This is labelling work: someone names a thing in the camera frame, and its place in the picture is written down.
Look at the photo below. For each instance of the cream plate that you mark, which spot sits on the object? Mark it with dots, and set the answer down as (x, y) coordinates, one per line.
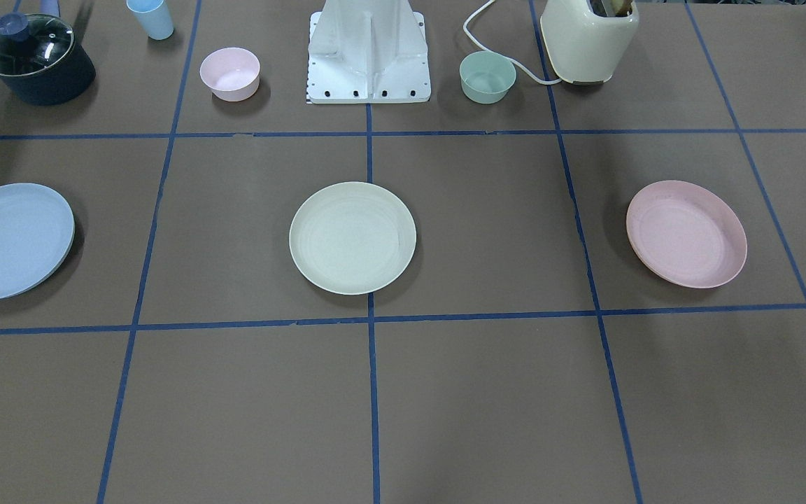
(352, 238)

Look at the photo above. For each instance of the blue plate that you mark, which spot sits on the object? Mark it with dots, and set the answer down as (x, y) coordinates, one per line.
(37, 229)

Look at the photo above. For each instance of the dark blue pot with lid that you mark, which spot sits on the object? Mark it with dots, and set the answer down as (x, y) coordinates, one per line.
(41, 58)

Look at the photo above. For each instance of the cream toaster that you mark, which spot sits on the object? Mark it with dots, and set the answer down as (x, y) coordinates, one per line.
(585, 40)

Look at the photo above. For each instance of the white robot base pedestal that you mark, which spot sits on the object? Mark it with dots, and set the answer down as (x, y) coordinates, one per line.
(367, 52)

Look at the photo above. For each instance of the light blue cup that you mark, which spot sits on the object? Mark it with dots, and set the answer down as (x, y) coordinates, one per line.
(154, 17)

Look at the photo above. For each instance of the pink bowl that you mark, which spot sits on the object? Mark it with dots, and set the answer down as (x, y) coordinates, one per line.
(232, 74)

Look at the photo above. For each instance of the pink plate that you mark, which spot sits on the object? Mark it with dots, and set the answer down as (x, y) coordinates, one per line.
(686, 234)

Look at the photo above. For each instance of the green bowl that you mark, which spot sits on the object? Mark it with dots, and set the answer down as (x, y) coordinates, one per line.
(486, 77)

